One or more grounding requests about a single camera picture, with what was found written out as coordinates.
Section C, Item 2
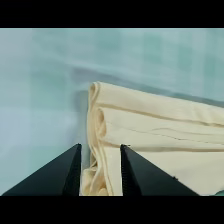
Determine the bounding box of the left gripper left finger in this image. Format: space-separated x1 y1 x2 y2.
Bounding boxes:
1 143 83 197

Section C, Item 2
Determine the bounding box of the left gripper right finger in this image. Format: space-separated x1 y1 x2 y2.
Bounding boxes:
119 143 200 197

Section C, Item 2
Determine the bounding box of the cream shirt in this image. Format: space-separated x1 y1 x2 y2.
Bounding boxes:
79 81 224 197

